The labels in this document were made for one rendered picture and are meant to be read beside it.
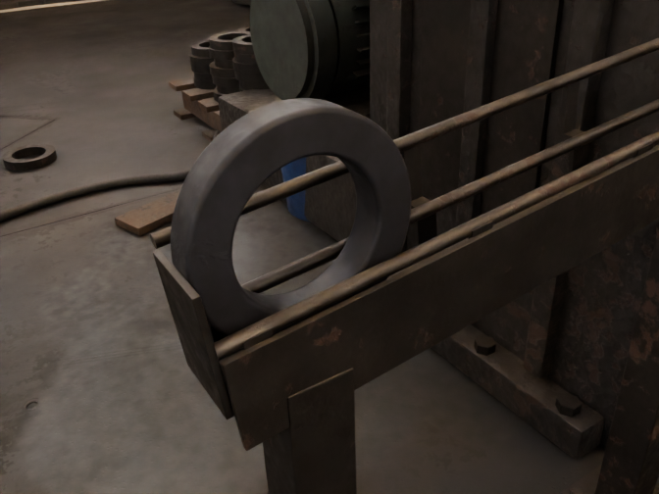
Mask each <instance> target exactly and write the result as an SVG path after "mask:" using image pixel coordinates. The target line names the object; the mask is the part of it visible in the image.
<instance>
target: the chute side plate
mask: <svg viewBox="0 0 659 494"><path fill-rule="evenodd" d="M658 219H659V146H657V147H655V148H653V149H651V150H649V151H647V152H645V153H643V154H641V155H639V156H637V157H635V158H633V159H631V160H629V161H626V162H624V163H622V164H621V165H619V166H617V167H615V168H613V169H611V170H609V171H607V172H605V173H602V174H600V175H598V176H596V177H594V178H592V179H590V180H588V181H586V182H584V183H582V184H580V185H578V186H576V187H574V188H572V189H570V190H568V191H566V192H564V193H562V194H560V195H557V196H555V197H553V198H551V199H549V200H547V201H545V202H543V203H541V204H539V205H537V206H535V207H533V208H531V209H529V210H527V211H525V212H523V213H521V214H519V215H517V216H516V217H514V218H512V219H510V220H508V221H506V222H503V223H501V224H499V225H497V226H495V227H493V228H491V229H489V230H487V231H485V232H483V233H481V234H479V235H477V236H475V237H472V238H470V239H468V240H466V241H464V242H462V243H460V244H458V245H456V246H454V247H452V248H450V249H448V250H446V251H444V252H442V253H440V254H438V255H436V256H434V257H432V258H430V259H428V260H426V261H424V262H422V263H420V264H417V265H415V266H414V267H412V268H410V269H408V270H406V271H404V272H401V273H399V274H397V275H395V276H393V277H391V278H389V279H387V280H385V281H383V282H381V283H379V284H377V285H375V286H373V287H371V288H369V289H367V290H365V291H363V292H361V293H359V294H357V295H355V296H353V297H351V298H348V299H346V300H344V301H342V302H340V303H338V304H336V305H334V306H332V307H330V308H328V309H326V310H324V311H322V312H320V313H318V314H316V315H314V316H312V317H310V318H308V319H307V320H305V321H302V322H300V323H298V324H296V325H294V326H292V327H290V328H288V329H286V330H284V331H282V332H279V333H277V334H275V335H273V336H272V337H270V338H268V339H266V340H264V341H262V342H260V343H258V344H256V345H254V346H252V347H250V348H248V349H246V350H243V351H241V352H239V353H237V354H235V355H233V356H231V357H229V358H227V359H225V360H223V361H221V362H220V364H221V368H222V371H223V375H224V378H225V382H226V386H227V389H228V395H229V398H230V402H231V405H232V409H233V413H234V416H235V420H236V423H237V427H238V431H239V434H240V438H241V441H242V445H243V448H244V449H245V450H246V451H248V450H250V449H252V448H254V447H255V446H257V445H259V444H261V443H262V442H264V441H266V440H268V439H269V438H271V437H273V436H275V435H277V434H278V433H280V432H282V431H284V430H285V429H287V428H289V419H288V408H287V397H289V396H290V395H292V394H295V393H297V392H299V391H301V390H303V389H306V388H308V387H310V386H312V385H314V384H317V383H319V382H321V381H323V380H325V379H328V378H330V377H332V376H334V375H336V374H339V373H341V372H343V371H346V370H349V369H351V368H353V370H354V390H356V389H358V388H359V387H361V386H363V385H365V384H367V383H368V382H370V381H372V380H374V379H375V378H377V377H379V376H381V375H382V374H384V373H386V372H388V371H390V370H392V369H394V368H396V367H397V366H399V365H401V364H403V363H404V362H406V361H408V360H410V359H412V358H413V357H415V356H417V355H419V354H420V353H422V352H424V351H426V350H427V349H429V348H430V347H432V346H434V345H435V344H437V343H439V342H441V341H442V340H444V339H446V338H448V337H449V336H451V335H453V334H455V333H456V332H458V331H460V330H462V329H464V328H465V327H467V326H469V325H471V324H472V323H474V322H476V321H478V320H480V319H482V318H484V317H486V316H487V315H489V314H491V313H493V312H494V311H496V310H498V309H500V308H501V307H503V306H505V305H507V304H509V303H510V302H512V301H514V300H516V299H517V298H519V297H521V296H523V295H524V294H526V293H528V292H530V291H532V290H533V289H535V288H537V287H539V286H540V285H541V284H543V283H545V282H546V281H548V280H550V279H552V278H554V277H555V276H557V275H559V274H561V273H562V272H565V271H567V270H568V269H570V268H572V267H574V266H576V265H577V264H579V263H581V262H583V261H584V260H586V259H588V258H590V257H591V256H593V255H595V254H597V253H599V252H600V251H602V250H604V249H606V248H607V247H609V246H611V245H613V244H614V243H616V242H618V241H620V240H622V239H623V238H625V237H627V236H629V235H630V234H632V233H634V232H636V231H637V230H639V229H641V228H643V227H645V226H646V225H648V224H650V223H652V222H654V221H656V220H658Z"/></svg>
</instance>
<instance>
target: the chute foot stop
mask: <svg viewBox="0 0 659 494"><path fill-rule="evenodd" d="M153 256H154V259H155V262H156V266H157V269H158V272H159V275H160V277H161V280H162V284H163V287H164V290H165V293H166V296H167V300H168V303H169V306H170V309H171V312H172V316H173V319H174V322H175V325H176V328H177V334H178V337H179V340H180V343H181V346H182V350H183V353H184V356H185V358H186V361H187V365H188V366H189V367H190V369H191V370H192V372H193V373H194V374H195V376H196V377H197V379H198V380H199V381H200V383H201V384H202V386H203V387H204V389H205V390H206V391H207V393H208V394H209V396H210V397H211V398H212V400H213V401H214V403H215V404H216V405H217V407H218V408H219V410H220V411H221V413H222V414H223V415H224V417H225V418H226V420H229V419H230V418H232V417H233V412H232V408H231V405H230V401H229V398H228V392H227V389H226V385H225V382H224V378H223V374H222V371H221V367H220V364H219V360H218V356H217V353H216V349H215V346H214V342H213V338H212V335H211V331H210V328H209V325H208V322H207V318H206V314H205V311H204V307H203V304H202V300H201V296H200V295H199V294H198V293H197V292H196V291H195V289H194V288H193V287H192V286H191V285H190V284H189V282H188V281H187V280H186V279H185V278H184V277H183V276H182V274H181V273H180V272H179V271H178V270H177V268H176V267H175V266H174V265H173V264H172V263H171V261H170V260H169V259H168V258H167V257H166V256H165V255H164V253H163V252H162V251H161V250H157V251H155V252H153Z"/></svg>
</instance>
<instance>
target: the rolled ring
mask: <svg viewBox="0 0 659 494"><path fill-rule="evenodd" d="M316 155H327V156H334V157H337V158H338V159H339V160H340V161H341V162H342V163H343V164H344V165H345V166H346V168H348V170H349V172H350V174H351V176H352V178H353V181H354V185H355V190H356V214H355V219H354V223H353V226H352V229H351V232H350V235H349V237H348V239H347V241H346V243H345V245H344V247H343V249H342V250H341V252H340V253H339V255H338V256H337V258H336V259H335V260H334V261H333V263H332V264H331V265H330V266H329V267H328V268H327V269H326V270H325V271H324V272H323V273H322V274H320V275H319V276H318V277H317V278H315V279H314V280H312V281H311V282H309V283H307V284H306V285H304V286H302V287H300V288H297V289H295V290H292V291H289V292H285V293H281V294H272V295H268V294H259V293H255V292H252V291H250V290H247V289H245V288H243V287H242V286H241V285H240V283H239V282H238V280H237V277H236V275H235V272H234V268H233V264H232V241H233V236H234V232H235V229H236V225H237V223H238V220H239V218H240V215H241V213H242V211H243V209H244V207H245V205H246V204H247V202H248V201H249V199H250V198H251V196H252V195H253V194H254V192H255V191H256V190H257V189H258V187H259V186H260V185H261V184H262V183H263V182H264V181H265V180H266V179H267V178H268V177H269V176H271V175H272V174H273V173H275V172H276V171H278V170H279V169H281V168H282V167H284V166H286V165H287V164H289V163H291V162H294V161H296V160H299V159H302V158H305V157H309V156H316ZM411 200H412V198H411V185H410V179H409V175H408V171H407V168H406V165H405V162H404V160H403V157H402V155H401V153H400V151H399V150H398V148H397V146H396V144H395V143H394V141H393V140H392V139H391V137H390V136H389V135H388V134H387V133H386V132H385V131H384V130H383V129H382V128H381V127H380V126H379V125H378V124H377V123H375V122H373V121H372V120H370V119H369V118H367V117H365V116H363V115H361V114H359V113H356V112H354V111H352V110H349V109H347V108H345V107H342V106H340V105H338V104H335V103H332V102H330V101H326V100H321V99H313V98H295V99H287V100H282V101H278V102H275V103H272V104H269V105H266V106H263V107H261V108H258V109H256V110H254V111H252V112H250V113H248V114H246V115H245V116H243V117H241V118H240V119H238V120H237V121H235V122H234V123H232V124H230V125H229V126H228V127H227V128H225V129H224V130H223V131H222V132H221V133H220V134H219V135H218V136H217V137H215V138H214V139H213V141H212V142H211V143H210V144H209V145H208V146H207V147H206V148H205V149H204V151H203V152H202V153H201V155H200V156H199V157H198V159H197V160H196V162H195V163H194V165H193V166H192V168H191V170H190V171H189V173H188V175H187V177H186V179H185V181H184V183H183V185H182V187H181V190H180V192H179V195H178V198H177V202H176V206H175V210H174V214H173V220H172V228H171V252H172V260H173V265H174V266H175V267H176V268H177V270H178V271H179V272H180V273H181V274H182V276H183V277H184V278H185V279H186V280H187V281H188V282H189V284H190V285H191V286H192V287H193V288H194V289H195V291H196V292H197V293H198V294H199V295H200V296H201V300H202V304H203V307H204V311H205V314H206V318H207V322H208V324H209V325H210V326H211V327H213V328H214V329H215V330H216V331H217V332H218V333H220V334H221V335H223V336H224V337H227V336H229V335H231V334H233V333H235V332H237V331H239V330H241V329H242V328H245V327H247V326H249V325H251V324H253V323H255V322H257V321H260V320H262V319H264V318H267V317H269V316H271V315H273V314H275V313H277V312H279V311H281V310H283V309H285V308H288V307H290V306H292V305H294V304H296V303H298V302H300V301H302V300H304V299H306V298H308V297H311V296H313V295H315V294H317V293H319V292H321V291H323V290H325V289H327V288H329V287H331V286H334V285H336V284H338V283H340V282H341V281H343V280H345V279H347V278H349V277H351V276H354V275H356V274H358V273H360V272H363V271H365V270H367V269H369V268H371V267H373V266H376V265H378V264H380V263H382V262H384V261H386V260H388V259H390V258H392V257H394V256H396V255H399V254H400V253H401V251H402V248H403V245H404V242H405V239H406V235H407V232H408V227H409V222H410V216H411Z"/></svg>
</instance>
